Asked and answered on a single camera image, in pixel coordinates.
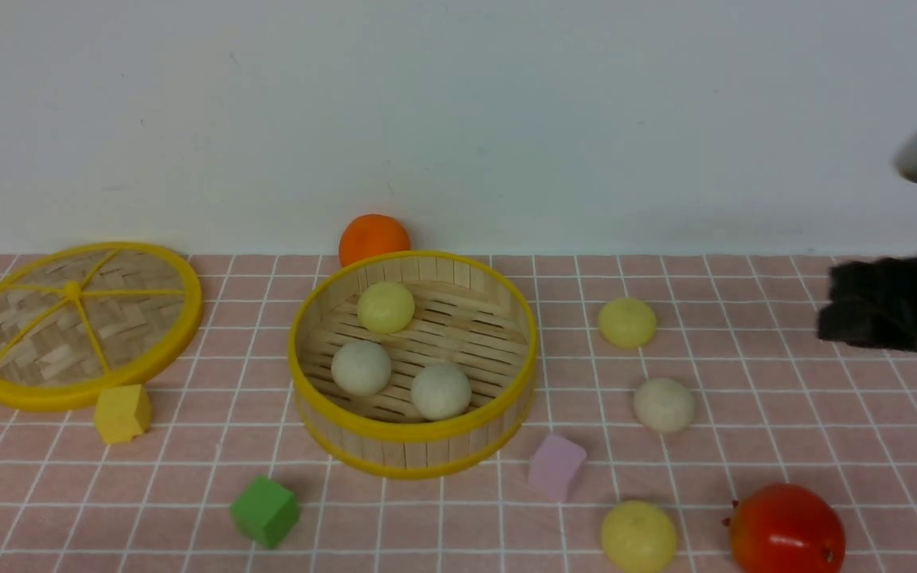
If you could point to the yellow bun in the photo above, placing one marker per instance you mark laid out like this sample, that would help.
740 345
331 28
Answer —
386 307
638 537
627 323

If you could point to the green cube block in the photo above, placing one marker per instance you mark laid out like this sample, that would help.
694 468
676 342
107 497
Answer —
265 512

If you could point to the pink foam block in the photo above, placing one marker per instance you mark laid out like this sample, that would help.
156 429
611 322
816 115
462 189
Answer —
555 466

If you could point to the red tomato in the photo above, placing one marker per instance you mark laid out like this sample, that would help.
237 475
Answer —
785 528

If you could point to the bamboo steamer tray yellow rim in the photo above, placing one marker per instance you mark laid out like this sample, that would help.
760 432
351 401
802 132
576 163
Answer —
466 314

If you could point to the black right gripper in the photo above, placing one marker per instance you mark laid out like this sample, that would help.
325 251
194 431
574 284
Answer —
872 304

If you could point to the woven bamboo steamer lid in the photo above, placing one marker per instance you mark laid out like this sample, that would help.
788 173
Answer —
93 317

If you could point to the yellow foam block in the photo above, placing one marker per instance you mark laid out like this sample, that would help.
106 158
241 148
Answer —
122 413

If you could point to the orange fruit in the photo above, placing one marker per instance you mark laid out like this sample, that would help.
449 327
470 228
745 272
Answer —
371 235

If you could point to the white bun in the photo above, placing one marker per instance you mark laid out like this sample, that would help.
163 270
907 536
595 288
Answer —
441 391
664 405
361 368

